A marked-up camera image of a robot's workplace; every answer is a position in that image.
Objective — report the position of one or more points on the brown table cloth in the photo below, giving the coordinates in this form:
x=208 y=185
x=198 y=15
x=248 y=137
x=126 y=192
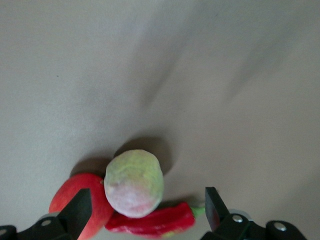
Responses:
x=175 y=75

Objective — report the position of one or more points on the green pink peach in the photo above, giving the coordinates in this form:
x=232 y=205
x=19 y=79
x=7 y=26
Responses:
x=133 y=182

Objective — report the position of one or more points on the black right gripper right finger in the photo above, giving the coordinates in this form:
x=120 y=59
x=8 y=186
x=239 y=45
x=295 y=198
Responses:
x=237 y=228

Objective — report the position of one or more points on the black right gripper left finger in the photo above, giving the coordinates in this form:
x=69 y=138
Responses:
x=50 y=227

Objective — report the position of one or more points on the red yellow apple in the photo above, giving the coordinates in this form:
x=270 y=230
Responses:
x=97 y=200

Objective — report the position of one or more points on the red chili pepper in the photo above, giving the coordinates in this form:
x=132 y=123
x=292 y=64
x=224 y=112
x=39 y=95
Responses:
x=160 y=221

